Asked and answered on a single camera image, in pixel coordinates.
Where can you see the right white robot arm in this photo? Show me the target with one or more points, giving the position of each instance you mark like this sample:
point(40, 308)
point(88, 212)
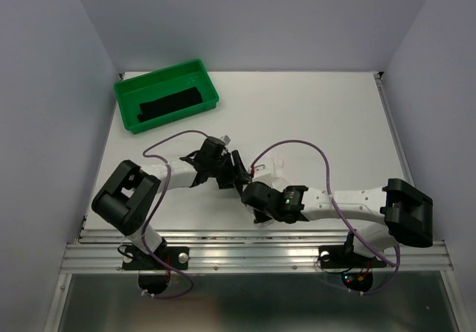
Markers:
point(377, 218)

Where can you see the green plastic bin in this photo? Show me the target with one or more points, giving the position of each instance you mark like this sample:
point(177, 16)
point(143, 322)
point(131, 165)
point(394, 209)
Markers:
point(157, 84)

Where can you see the aluminium frame rail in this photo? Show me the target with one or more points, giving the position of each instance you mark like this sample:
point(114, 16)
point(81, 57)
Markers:
point(211, 252)

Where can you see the black rolled t shirt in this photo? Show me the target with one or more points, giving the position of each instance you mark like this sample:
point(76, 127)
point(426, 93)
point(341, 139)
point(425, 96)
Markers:
point(169, 104)

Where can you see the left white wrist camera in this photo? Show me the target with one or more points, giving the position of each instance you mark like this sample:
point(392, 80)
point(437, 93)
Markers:
point(226, 139)

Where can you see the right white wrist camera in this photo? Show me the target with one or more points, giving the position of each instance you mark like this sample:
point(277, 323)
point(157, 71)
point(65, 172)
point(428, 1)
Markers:
point(263, 174)

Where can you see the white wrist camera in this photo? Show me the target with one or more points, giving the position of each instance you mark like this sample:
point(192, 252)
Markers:
point(226, 139)
point(263, 174)

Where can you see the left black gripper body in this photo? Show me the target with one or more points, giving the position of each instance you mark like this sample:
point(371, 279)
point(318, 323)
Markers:
point(223, 170)

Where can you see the white t shirt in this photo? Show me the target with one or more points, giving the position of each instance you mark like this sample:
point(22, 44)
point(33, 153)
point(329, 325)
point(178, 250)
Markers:
point(277, 165)

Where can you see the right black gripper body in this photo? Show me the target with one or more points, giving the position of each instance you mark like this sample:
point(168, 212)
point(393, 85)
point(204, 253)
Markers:
point(273, 214)

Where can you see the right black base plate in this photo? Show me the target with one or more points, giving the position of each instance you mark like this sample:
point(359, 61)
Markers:
point(339, 257)

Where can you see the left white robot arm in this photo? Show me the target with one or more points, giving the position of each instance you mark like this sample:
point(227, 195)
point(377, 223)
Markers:
point(125, 199)

